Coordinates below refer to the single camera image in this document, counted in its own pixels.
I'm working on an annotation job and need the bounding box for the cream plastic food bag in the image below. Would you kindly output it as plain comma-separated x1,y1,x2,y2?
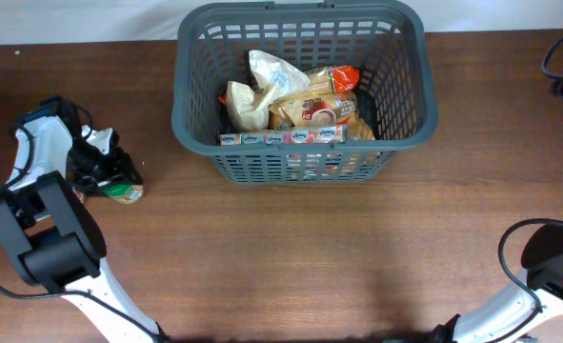
226,50,311,132

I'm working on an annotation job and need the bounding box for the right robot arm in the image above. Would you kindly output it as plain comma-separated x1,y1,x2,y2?
419,217,563,343

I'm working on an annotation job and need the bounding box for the green lid jar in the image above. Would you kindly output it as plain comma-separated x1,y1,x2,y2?
103,184,144,205
72,188,86,203

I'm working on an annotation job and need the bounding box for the orange spaghetti packet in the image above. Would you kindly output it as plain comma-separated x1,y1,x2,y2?
219,66,359,105

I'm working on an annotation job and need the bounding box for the orange coffee snack bag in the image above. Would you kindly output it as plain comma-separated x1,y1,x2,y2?
269,91,375,141

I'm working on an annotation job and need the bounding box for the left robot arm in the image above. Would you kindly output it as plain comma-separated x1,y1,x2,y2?
0,96,169,342

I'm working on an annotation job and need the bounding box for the grey plastic shopping basket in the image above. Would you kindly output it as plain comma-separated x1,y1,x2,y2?
171,0,438,184

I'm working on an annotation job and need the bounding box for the white tissue pack bundle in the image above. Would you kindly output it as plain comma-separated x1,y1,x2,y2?
220,125,348,146

